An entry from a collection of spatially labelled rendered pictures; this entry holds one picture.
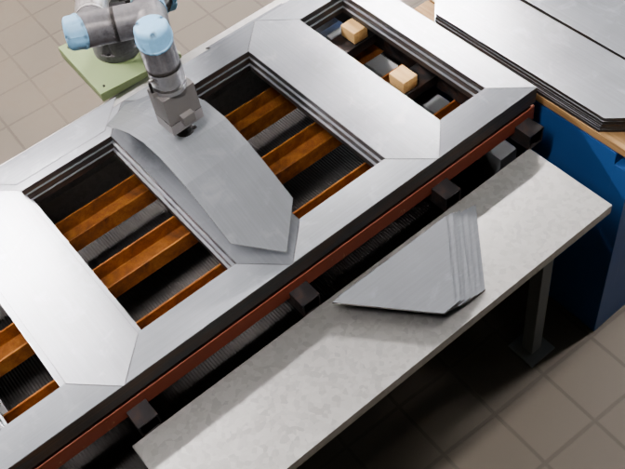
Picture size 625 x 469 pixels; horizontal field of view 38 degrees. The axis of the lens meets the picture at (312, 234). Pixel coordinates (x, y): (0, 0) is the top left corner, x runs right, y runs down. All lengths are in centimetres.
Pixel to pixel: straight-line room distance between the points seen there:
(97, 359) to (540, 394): 138
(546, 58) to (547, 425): 105
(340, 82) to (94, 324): 89
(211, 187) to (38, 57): 227
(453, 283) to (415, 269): 9
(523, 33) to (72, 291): 133
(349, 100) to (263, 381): 76
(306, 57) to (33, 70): 191
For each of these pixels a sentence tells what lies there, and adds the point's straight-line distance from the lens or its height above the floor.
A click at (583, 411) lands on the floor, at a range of 278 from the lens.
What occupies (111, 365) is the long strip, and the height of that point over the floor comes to 87.
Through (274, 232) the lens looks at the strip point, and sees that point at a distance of 199.
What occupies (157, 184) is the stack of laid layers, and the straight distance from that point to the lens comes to 224.
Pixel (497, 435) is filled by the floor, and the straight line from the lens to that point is 272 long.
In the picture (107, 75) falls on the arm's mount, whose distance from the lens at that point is 281.
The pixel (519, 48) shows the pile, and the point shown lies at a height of 85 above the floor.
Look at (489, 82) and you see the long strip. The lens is 234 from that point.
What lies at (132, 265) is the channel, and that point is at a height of 68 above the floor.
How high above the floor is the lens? 246
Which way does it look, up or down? 52 degrees down
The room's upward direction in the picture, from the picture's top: 11 degrees counter-clockwise
